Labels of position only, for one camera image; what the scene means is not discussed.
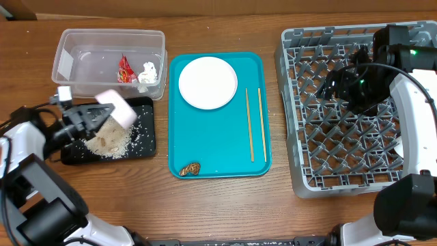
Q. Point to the brown food scrap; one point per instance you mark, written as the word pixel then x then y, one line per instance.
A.
pixel 192 168

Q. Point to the cooked rice pile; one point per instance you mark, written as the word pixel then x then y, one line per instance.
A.
pixel 111 141

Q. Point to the large white plate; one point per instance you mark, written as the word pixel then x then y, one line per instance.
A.
pixel 208 83

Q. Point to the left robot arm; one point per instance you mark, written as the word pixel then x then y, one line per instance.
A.
pixel 38 207

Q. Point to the grey dishwasher rack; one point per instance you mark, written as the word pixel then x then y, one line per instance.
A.
pixel 331 150

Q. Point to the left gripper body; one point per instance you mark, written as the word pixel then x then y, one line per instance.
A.
pixel 72 128

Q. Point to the teal serving tray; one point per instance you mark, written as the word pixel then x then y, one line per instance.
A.
pixel 218 139

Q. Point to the white napkin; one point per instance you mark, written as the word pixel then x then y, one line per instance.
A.
pixel 147 73

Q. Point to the pink bowl with rice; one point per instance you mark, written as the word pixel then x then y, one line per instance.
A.
pixel 123 113

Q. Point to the black plastic tray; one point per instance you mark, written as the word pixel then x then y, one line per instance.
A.
pixel 143 143

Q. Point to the red snack wrapper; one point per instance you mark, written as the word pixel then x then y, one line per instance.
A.
pixel 125 73

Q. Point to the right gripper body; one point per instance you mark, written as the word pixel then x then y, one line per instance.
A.
pixel 336 85

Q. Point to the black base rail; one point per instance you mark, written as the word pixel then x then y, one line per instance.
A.
pixel 297 241

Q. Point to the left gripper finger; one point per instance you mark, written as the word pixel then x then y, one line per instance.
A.
pixel 93 124
pixel 92 111

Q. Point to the clear plastic waste bin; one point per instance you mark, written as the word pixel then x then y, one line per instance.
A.
pixel 87 60

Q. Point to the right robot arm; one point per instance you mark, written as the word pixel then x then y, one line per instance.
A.
pixel 406 210

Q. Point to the left wooden chopstick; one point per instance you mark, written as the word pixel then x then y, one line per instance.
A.
pixel 248 114

